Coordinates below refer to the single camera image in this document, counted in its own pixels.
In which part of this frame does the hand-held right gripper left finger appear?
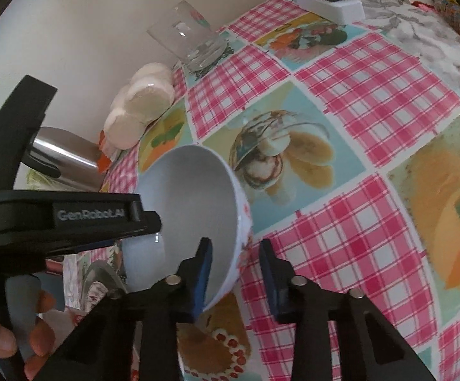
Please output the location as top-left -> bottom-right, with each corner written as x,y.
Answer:
51,237 -> 213,381

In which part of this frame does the clear glass mug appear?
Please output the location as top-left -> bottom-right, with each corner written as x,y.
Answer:
146,0 -> 230,73

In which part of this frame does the person's left hand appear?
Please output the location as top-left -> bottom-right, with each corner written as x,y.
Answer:
0,289 -> 60,381

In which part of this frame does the napa cabbage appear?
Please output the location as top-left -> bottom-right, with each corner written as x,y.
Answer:
24,169 -> 62,192

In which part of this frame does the orange snack packet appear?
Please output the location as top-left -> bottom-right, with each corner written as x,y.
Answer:
97,129 -> 115,173

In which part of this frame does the stainless steel thermos jug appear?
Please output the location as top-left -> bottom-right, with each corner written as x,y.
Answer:
21,127 -> 105,192

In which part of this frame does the bag of steamed buns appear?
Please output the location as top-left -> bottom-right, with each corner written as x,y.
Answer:
103,61 -> 176,149

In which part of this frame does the white bowl with pink print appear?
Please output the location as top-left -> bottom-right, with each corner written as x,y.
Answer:
135,145 -> 253,312

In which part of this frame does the white power strip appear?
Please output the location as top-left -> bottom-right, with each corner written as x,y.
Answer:
293,0 -> 364,24

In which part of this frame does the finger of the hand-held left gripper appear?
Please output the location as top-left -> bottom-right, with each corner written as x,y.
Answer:
0,75 -> 58,197
129,202 -> 162,236

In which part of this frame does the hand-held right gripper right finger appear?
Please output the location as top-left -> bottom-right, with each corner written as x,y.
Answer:
258,239 -> 437,381

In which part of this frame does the round floral rim plate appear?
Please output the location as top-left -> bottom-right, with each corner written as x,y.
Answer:
85,280 -> 111,310

